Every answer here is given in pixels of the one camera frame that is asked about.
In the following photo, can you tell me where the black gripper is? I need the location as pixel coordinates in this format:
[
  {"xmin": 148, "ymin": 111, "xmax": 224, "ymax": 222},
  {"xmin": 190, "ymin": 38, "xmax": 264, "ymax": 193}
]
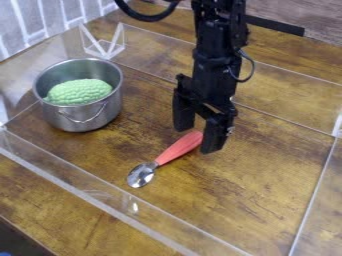
[{"xmin": 173, "ymin": 51, "xmax": 242, "ymax": 154}]

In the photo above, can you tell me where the pink handled metal spoon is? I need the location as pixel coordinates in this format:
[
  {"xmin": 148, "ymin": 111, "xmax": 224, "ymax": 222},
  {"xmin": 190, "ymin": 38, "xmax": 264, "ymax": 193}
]
[{"xmin": 128, "ymin": 131, "xmax": 204, "ymax": 188}]

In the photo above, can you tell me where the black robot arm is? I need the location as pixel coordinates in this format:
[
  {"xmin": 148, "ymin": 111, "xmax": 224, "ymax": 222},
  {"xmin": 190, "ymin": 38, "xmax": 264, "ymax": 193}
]
[{"xmin": 173, "ymin": 0, "xmax": 249, "ymax": 154}]

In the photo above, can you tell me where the stainless steel pot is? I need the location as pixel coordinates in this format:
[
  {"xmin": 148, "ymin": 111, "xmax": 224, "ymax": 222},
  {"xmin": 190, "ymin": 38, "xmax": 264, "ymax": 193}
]
[{"xmin": 33, "ymin": 58, "xmax": 124, "ymax": 132}]

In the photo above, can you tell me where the green bumpy toy gourd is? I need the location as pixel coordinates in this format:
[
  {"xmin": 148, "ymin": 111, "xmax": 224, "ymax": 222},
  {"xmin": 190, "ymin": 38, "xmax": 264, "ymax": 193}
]
[{"xmin": 45, "ymin": 79, "xmax": 113, "ymax": 105}]

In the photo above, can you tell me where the black strip on table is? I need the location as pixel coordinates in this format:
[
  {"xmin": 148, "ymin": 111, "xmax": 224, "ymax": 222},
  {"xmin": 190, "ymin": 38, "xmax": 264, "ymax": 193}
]
[{"xmin": 246, "ymin": 15, "xmax": 305, "ymax": 37}]

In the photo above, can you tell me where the clear acrylic tray enclosure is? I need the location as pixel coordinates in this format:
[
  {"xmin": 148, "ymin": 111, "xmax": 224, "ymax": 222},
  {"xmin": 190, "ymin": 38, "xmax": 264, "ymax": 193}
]
[{"xmin": 0, "ymin": 25, "xmax": 342, "ymax": 256}]

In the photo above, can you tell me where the clear acrylic corner bracket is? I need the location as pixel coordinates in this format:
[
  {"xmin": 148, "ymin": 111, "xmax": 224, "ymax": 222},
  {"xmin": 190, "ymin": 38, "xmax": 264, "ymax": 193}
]
[{"xmin": 79, "ymin": 24, "xmax": 126, "ymax": 60}]

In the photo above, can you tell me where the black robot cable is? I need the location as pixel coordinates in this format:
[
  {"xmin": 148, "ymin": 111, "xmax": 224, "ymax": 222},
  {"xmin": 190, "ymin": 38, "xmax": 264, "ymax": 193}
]
[{"xmin": 114, "ymin": 0, "xmax": 184, "ymax": 23}]

